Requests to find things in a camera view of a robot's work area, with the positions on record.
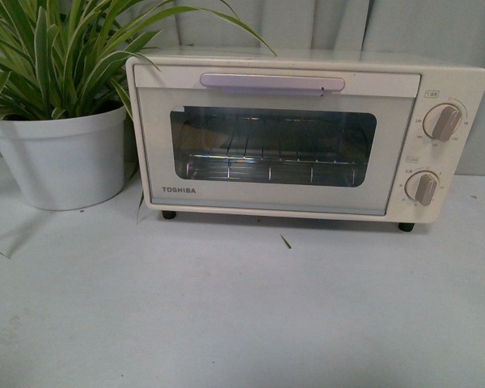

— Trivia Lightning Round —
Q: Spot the lilac oven door handle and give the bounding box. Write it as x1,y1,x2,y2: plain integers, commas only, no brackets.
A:
200,73,345,96

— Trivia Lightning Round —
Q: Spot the lower timer knob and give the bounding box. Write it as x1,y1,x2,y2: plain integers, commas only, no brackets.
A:
405,171,439,206

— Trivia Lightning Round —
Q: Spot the white plastic flower pot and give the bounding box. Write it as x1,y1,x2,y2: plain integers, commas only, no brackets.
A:
0,106,126,211

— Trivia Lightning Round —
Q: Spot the grey backdrop curtain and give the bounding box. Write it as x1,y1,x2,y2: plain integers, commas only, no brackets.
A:
0,0,485,72

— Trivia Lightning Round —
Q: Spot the cream Toshiba toaster oven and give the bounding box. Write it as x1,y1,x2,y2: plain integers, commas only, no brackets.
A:
126,47,485,231

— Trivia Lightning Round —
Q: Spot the green striped spider plant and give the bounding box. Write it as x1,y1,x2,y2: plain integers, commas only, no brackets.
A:
0,0,278,258

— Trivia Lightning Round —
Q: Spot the upper temperature knob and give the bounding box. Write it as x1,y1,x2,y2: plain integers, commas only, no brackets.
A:
423,103,462,142

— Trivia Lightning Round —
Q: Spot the small fallen green leaf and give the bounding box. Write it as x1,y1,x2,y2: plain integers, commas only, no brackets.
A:
280,234,292,249

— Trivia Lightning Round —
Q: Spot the metal oven wire rack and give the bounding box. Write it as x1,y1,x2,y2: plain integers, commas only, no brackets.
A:
173,116,369,187

